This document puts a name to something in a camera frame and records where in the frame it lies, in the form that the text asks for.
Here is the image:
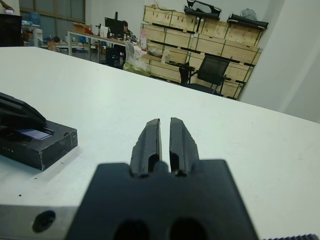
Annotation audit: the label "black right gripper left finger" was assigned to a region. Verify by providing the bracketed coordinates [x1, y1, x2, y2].
[129, 118, 161, 176]

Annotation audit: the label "black computer monitor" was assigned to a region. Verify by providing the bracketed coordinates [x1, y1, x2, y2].
[104, 11, 125, 36]

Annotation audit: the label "white office desk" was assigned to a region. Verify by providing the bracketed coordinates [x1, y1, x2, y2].
[66, 29, 127, 65]

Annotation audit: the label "black desk chair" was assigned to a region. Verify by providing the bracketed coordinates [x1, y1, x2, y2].
[105, 44, 126, 69]

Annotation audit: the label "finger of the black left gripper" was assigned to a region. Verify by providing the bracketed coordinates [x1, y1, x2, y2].
[0, 91, 48, 124]
[0, 101, 46, 131]

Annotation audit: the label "crumpled yellowish plastic bag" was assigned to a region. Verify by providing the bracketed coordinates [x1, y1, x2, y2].
[122, 41, 153, 77]

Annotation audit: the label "long black case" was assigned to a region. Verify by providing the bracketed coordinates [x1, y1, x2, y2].
[226, 12, 270, 30]

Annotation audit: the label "small clear plastic bag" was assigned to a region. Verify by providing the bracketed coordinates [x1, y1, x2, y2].
[161, 48, 171, 64]

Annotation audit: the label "black mesh office chair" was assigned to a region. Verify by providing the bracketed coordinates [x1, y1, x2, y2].
[181, 54, 233, 96]

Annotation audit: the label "seated person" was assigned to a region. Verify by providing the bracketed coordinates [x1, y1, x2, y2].
[121, 20, 138, 43]

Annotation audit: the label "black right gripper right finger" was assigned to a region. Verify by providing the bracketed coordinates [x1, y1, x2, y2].
[169, 116, 200, 176]

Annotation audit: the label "white pink desk box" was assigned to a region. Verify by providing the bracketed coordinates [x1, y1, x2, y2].
[99, 24, 111, 39]

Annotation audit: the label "open black bag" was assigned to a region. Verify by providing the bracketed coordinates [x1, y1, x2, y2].
[183, 0, 223, 21]

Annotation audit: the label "black printed box lid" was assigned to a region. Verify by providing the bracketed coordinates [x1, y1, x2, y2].
[0, 119, 79, 172]

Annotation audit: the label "grey crumpled bag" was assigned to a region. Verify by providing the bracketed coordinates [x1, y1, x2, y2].
[240, 8, 258, 21]

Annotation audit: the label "open orange cardboard box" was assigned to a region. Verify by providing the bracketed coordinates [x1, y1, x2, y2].
[71, 21, 91, 34]

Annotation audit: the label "black panel screen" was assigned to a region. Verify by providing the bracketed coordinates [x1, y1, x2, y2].
[0, 13, 25, 48]

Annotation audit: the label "stacked wooden crates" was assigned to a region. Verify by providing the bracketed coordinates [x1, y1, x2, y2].
[140, 4, 264, 100]

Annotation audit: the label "pink white package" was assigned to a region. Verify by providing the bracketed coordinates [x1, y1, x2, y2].
[139, 29, 149, 50]

